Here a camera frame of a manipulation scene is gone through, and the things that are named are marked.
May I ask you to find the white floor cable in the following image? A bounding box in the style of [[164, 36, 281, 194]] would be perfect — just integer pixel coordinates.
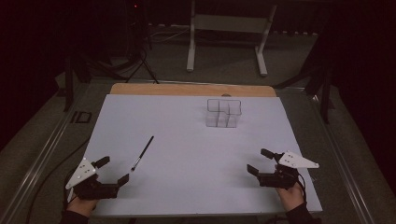
[[145, 23, 191, 44]]

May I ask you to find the clear acrylic organizer box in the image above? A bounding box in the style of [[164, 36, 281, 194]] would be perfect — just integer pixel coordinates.
[[205, 98, 243, 129]]

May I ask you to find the black metal stand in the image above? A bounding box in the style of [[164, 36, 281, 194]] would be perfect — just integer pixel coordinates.
[[319, 66, 333, 124]]

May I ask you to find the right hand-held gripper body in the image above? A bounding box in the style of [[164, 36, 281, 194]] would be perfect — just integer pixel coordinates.
[[257, 150, 319, 189]]

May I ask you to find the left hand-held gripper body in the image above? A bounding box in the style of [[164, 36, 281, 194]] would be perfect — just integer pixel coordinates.
[[64, 157, 120, 201]]

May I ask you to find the person's left hand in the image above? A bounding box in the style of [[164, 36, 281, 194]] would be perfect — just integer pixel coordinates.
[[66, 199, 99, 217]]

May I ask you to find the white metal stand frame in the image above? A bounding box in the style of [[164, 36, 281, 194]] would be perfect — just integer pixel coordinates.
[[186, 0, 278, 77]]

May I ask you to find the black tripod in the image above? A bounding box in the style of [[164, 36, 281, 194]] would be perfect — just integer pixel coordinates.
[[124, 0, 160, 85]]

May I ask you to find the person's right hand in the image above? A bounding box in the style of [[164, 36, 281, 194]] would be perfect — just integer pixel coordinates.
[[276, 186, 304, 213]]

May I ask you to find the white table board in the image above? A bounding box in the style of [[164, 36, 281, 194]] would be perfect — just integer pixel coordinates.
[[83, 93, 323, 217]]

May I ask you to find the black makeup brush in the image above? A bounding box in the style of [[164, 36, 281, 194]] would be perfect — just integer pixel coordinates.
[[130, 135, 155, 172]]

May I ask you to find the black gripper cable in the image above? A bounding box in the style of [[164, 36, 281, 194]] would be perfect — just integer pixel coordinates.
[[297, 173, 308, 203]]

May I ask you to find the metal floor rail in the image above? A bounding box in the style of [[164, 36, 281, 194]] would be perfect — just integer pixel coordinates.
[[306, 88, 376, 224], [0, 81, 92, 224]]

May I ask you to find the black floor cable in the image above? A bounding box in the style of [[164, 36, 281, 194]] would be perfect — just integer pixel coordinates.
[[25, 136, 92, 224]]

